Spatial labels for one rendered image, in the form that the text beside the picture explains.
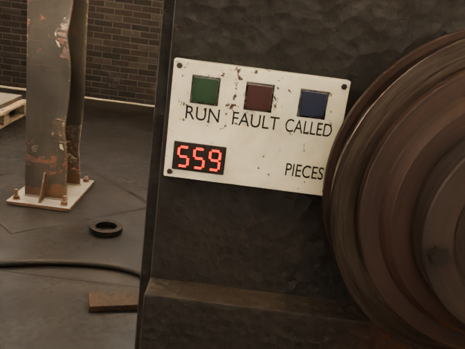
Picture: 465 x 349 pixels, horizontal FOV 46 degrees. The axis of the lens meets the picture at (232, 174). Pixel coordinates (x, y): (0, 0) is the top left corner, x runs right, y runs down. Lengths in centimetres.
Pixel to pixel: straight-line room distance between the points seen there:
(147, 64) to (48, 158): 357
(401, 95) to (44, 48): 289
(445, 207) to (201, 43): 41
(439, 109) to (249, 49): 29
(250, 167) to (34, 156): 282
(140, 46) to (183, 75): 610
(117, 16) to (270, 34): 616
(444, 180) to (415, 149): 6
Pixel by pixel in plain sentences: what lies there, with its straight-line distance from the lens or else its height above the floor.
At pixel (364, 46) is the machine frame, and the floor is 129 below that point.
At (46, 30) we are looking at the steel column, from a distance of 341.
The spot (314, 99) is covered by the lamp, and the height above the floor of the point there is 121.
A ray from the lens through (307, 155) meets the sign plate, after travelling 83.
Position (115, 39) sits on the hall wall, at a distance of 697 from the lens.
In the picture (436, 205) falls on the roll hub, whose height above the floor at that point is 114.
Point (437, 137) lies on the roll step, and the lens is 68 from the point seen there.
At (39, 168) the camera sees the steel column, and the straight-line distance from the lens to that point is 358.
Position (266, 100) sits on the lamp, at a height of 120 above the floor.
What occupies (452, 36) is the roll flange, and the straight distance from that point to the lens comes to 78.
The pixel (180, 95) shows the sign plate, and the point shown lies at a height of 119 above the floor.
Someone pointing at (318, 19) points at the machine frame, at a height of 132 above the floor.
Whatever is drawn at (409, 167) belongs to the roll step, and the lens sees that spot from 68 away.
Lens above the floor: 132
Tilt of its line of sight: 17 degrees down
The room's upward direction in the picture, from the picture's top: 7 degrees clockwise
